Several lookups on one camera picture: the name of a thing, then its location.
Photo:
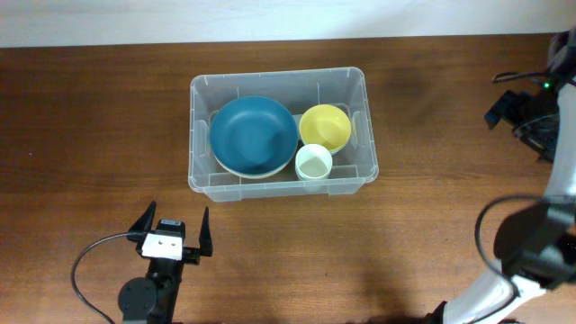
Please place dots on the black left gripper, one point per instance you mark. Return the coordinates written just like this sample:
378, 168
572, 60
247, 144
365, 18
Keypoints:
192, 255

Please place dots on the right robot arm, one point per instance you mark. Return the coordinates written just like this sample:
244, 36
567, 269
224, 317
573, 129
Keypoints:
534, 249

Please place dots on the mint green cup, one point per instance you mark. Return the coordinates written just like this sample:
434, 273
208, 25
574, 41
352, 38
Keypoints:
312, 178

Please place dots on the dark blue bowl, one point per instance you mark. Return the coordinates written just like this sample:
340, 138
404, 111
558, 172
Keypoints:
253, 122

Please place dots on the clear plastic storage bin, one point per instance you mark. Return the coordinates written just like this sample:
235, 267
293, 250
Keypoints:
354, 165

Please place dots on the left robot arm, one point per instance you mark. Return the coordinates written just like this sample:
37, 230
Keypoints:
152, 298

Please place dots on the mint green small bowl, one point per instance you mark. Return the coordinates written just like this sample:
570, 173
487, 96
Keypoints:
336, 150

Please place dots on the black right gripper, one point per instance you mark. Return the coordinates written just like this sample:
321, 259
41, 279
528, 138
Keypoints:
508, 107

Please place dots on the cream cup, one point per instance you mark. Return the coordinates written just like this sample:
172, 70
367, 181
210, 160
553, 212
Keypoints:
313, 160

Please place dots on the yellow small bowl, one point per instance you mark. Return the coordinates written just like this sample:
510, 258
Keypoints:
326, 125

